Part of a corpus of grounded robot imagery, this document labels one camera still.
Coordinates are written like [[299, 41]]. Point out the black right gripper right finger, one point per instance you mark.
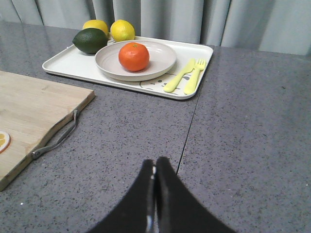
[[178, 210]]

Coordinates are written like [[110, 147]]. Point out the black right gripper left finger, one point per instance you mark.
[[135, 213]]

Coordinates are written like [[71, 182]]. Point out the beige round plate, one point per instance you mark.
[[162, 59]]

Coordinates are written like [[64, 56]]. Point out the orange mandarin fruit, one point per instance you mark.
[[134, 56]]

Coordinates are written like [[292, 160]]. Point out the white rectangular tray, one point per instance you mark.
[[73, 63]]

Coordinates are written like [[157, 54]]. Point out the yellow plastic fork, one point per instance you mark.
[[192, 83]]

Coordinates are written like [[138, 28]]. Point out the yellow plastic knife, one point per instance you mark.
[[172, 84]]

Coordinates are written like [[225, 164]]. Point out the orange slice toy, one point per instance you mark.
[[5, 141]]

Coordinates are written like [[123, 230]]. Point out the wooden cutting board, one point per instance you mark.
[[35, 113]]

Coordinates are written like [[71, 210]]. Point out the green lime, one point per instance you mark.
[[90, 40]]

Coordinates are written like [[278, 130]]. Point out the yellow lemon right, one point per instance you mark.
[[122, 30]]

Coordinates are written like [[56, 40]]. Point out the yellow lemon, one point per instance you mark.
[[122, 30], [98, 24]]

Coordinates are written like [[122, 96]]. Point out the yellow lemon left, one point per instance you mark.
[[98, 24]]

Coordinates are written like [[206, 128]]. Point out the grey curtain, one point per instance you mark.
[[267, 25]]

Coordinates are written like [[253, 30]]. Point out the metal cutting board handle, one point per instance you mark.
[[39, 152]]

